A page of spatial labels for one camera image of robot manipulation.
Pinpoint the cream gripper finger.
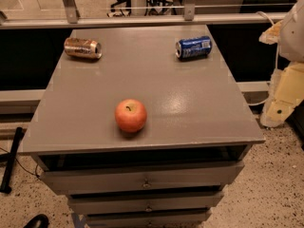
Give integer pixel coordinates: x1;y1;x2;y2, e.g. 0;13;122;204
260;62;304;127
259;21;282;45

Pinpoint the blue pepsi can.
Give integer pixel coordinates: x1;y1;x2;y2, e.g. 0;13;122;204
176;36;213;60

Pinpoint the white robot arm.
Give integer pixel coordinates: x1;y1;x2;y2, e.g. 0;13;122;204
259;0;304;127

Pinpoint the gold soda can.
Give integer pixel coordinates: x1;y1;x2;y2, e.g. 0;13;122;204
64;37;102;59

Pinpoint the grey drawer cabinet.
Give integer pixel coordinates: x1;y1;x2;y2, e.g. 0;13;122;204
21;26;263;228

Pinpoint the red apple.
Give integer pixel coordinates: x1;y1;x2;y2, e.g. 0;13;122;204
115;99;147;133

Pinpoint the bottom grey drawer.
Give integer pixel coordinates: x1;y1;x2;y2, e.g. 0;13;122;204
86;210;211;228

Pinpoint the grey drawer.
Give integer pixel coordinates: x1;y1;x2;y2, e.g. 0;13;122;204
86;210;211;228
68;191;223;215
42;161;244;195

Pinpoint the grey metal railing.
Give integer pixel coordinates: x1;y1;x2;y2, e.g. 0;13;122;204
0;0;297;29

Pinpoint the middle grey drawer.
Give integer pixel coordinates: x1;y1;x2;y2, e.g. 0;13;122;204
68;191;223;215

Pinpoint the top grey drawer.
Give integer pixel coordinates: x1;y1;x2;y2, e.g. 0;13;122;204
42;161;244;195

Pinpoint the black shoe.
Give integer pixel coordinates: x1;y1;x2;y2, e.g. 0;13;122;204
24;214;49;228

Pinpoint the black stand leg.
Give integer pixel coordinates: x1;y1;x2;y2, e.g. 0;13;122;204
0;127;24;194

